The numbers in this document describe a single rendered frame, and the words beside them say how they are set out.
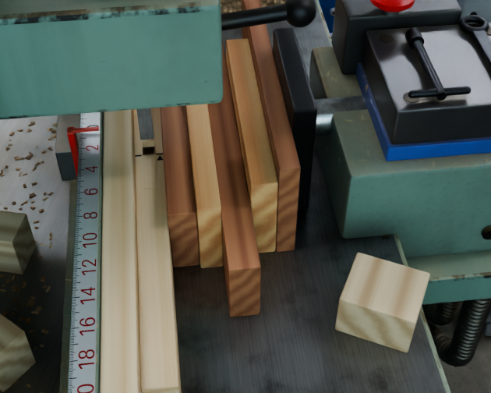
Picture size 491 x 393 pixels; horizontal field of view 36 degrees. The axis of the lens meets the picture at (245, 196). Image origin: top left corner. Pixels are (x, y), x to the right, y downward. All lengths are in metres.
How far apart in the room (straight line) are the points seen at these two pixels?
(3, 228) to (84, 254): 0.19
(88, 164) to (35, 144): 0.26
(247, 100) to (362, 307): 0.16
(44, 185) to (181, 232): 0.26
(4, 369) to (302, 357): 0.22
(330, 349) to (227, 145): 0.15
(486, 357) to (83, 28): 1.28
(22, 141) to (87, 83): 0.32
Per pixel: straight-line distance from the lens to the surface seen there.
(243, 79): 0.54
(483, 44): 0.53
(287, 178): 0.46
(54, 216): 0.69
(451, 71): 0.51
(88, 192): 0.48
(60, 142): 0.68
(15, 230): 0.63
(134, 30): 0.43
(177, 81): 0.45
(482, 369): 1.58
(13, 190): 0.72
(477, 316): 0.73
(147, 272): 0.46
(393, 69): 0.50
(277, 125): 0.48
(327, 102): 0.53
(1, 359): 0.57
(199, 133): 0.51
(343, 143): 0.50
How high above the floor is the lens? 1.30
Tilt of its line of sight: 46 degrees down
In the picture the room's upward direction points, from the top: straight up
